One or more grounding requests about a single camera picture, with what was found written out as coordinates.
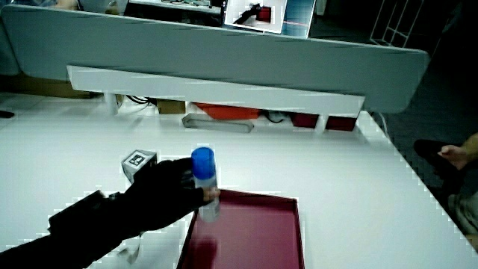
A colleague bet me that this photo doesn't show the person's right hand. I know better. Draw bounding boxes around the person's right hand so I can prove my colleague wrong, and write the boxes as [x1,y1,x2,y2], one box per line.
[121,149,222,232]

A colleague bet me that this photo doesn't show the blue capped glue bottle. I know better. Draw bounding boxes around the blue capped glue bottle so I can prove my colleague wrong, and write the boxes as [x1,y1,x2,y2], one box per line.
[190,146,221,224]

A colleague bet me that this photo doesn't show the dark red plate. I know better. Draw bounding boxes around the dark red plate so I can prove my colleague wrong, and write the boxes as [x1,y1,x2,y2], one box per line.
[176,188,306,269]

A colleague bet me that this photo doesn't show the another person's forearm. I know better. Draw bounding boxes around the another person's forearm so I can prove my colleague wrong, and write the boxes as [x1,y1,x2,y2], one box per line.
[462,132,478,162]

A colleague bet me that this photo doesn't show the small cardboard box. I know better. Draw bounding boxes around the small cardboard box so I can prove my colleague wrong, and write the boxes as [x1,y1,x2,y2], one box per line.
[156,98,187,115]

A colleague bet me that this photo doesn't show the orange box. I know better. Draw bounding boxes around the orange box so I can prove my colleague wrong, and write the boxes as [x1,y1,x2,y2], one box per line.
[193,102,261,121]

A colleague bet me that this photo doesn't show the white desk shelf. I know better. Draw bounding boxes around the white desk shelf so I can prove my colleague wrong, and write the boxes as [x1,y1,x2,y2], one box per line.
[66,64,366,132]

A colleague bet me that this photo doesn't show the grey desk partition panel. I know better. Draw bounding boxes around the grey desk partition panel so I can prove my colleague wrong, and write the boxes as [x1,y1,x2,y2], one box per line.
[0,4,430,114]

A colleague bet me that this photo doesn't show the dark red box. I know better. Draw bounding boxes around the dark red box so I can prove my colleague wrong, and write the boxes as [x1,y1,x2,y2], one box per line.
[290,112,320,129]
[325,116,359,132]

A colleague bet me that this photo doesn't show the large cardboard box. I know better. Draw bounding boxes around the large cardboard box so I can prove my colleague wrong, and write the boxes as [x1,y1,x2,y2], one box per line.
[0,72,101,100]

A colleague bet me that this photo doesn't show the computer monitor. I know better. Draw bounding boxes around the computer monitor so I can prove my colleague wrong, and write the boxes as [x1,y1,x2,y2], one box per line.
[223,0,317,40]

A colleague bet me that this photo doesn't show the black cable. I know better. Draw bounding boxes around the black cable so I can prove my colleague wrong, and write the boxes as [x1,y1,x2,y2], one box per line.
[125,94,151,105]
[263,110,286,124]

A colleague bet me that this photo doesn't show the white wire rack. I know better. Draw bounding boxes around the white wire rack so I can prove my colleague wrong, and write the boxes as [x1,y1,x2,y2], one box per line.
[369,0,426,49]

